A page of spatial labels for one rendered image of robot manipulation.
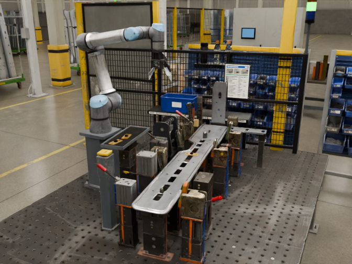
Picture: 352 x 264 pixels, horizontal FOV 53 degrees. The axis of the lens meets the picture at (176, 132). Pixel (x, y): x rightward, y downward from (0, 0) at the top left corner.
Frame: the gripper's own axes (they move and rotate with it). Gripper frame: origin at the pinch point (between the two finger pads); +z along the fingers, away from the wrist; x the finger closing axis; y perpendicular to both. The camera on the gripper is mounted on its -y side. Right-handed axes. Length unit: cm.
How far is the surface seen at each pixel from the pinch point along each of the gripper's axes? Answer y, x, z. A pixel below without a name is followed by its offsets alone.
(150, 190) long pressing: 64, 18, 44
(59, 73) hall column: -558, -503, 99
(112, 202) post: 59, -6, 58
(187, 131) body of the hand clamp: -34, 8, 44
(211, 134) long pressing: -31, 27, 44
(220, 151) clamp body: 7, 42, 41
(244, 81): -91, 41, 14
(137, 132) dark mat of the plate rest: 24.6, -6.2, 28.0
